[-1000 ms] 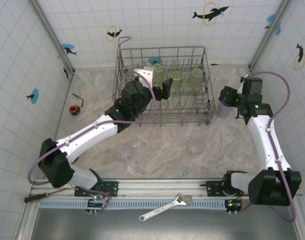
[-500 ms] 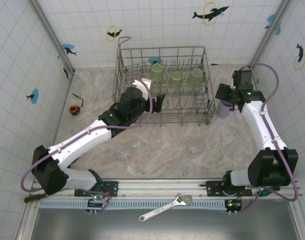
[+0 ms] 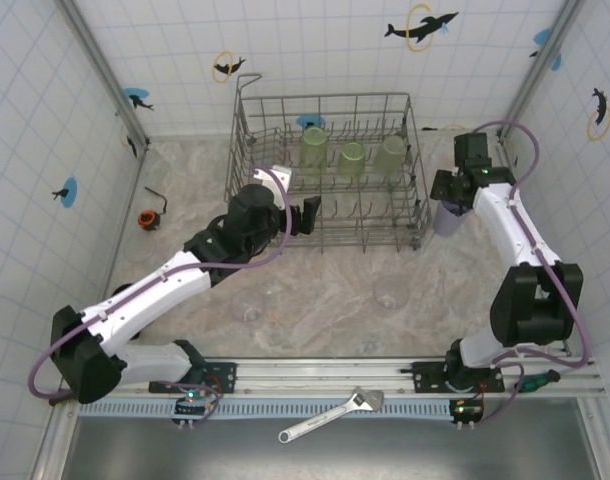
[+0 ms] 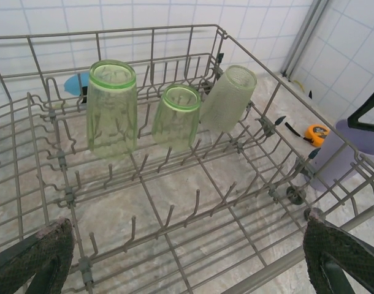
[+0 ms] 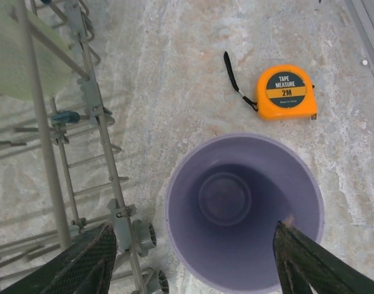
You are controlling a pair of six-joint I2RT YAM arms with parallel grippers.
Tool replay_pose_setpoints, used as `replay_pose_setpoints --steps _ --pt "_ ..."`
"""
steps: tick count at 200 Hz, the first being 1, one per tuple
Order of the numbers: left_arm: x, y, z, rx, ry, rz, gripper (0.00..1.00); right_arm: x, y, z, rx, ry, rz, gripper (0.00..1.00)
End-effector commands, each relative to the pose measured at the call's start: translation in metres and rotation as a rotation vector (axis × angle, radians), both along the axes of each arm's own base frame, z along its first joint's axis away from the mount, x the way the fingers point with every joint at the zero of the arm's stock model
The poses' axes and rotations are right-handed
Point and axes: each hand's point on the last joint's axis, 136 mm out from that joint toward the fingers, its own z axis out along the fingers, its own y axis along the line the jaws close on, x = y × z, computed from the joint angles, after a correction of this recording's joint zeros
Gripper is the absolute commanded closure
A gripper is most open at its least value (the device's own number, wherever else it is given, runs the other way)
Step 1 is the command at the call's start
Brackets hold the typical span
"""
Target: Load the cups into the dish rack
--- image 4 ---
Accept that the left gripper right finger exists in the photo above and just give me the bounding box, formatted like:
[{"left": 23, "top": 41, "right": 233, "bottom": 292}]
[{"left": 303, "top": 208, "right": 374, "bottom": 294}]

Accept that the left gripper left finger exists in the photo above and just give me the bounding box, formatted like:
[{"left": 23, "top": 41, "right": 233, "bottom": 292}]
[{"left": 0, "top": 217, "right": 75, "bottom": 294}]

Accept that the purple plastic cup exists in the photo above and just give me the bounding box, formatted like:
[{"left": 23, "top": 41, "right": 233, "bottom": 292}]
[{"left": 309, "top": 118, "right": 374, "bottom": 192}]

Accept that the green plastic cup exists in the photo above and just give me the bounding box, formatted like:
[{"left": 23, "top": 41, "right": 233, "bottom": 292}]
[{"left": 86, "top": 59, "right": 138, "bottom": 159}]

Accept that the short green glass cup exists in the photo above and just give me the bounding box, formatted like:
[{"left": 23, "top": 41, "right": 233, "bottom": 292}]
[{"left": 151, "top": 84, "right": 202, "bottom": 153}]

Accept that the yellow tape measure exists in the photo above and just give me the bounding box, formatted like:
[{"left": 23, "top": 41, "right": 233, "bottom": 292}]
[{"left": 284, "top": 121, "right": 331, "bottom": 148}]

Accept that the yellow ring whale sticker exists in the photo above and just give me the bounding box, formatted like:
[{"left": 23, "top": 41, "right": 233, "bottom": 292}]
[{"left": 292, "top": 80, "right": 313, "bottom": 99}]

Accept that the grey wire dish rack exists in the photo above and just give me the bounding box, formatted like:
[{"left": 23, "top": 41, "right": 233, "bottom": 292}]
[{"left": 0, "top": 23, "right": 374, "bottom": 294}]

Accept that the aluminium frame post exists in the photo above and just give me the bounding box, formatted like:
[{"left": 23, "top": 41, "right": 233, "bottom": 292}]
[{"left": 281, "top": 0, "right": 330, "bottom": 77}]

